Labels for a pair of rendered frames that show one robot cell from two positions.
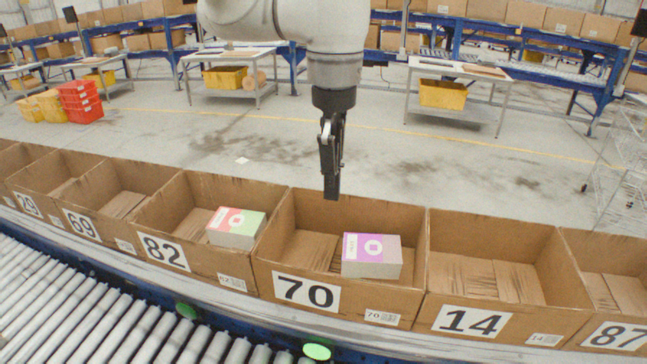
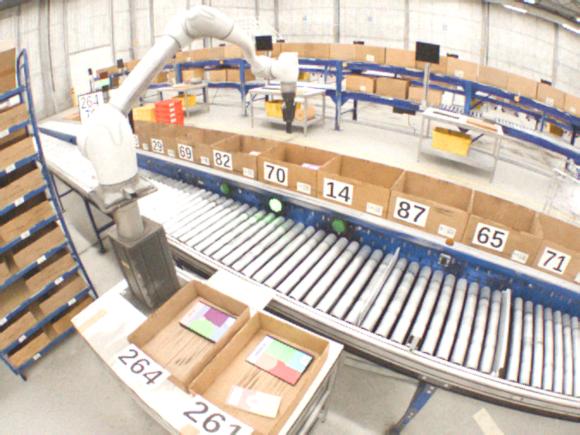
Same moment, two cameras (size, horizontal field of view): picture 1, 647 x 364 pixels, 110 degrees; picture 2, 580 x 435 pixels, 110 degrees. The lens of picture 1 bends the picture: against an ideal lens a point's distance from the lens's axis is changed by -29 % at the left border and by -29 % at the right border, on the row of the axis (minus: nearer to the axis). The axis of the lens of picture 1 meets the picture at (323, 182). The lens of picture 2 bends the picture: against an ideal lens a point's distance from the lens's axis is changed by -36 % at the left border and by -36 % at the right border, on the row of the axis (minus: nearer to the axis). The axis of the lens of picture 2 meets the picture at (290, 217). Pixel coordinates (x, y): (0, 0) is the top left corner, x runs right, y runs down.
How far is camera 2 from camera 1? 1.21 m
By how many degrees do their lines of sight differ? 16
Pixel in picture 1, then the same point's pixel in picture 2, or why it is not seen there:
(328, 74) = (283, 87)
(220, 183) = (255, 141)
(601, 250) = (436, 190)
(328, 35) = (283, 77)
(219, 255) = (245, 156)
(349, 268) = not seen: hidden behind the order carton
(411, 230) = not seen: hidden behind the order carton
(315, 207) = (294, 153)
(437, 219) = (346, 160)
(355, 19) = (290, 72)
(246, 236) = not seen: hidden behind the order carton
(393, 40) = (418, 94)
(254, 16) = (265, 71)
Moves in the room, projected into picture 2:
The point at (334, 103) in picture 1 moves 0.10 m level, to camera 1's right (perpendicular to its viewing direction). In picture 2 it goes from (286, 97) to (305, 97)
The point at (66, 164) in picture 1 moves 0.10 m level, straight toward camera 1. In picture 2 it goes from (175, 133) to (177, 135)
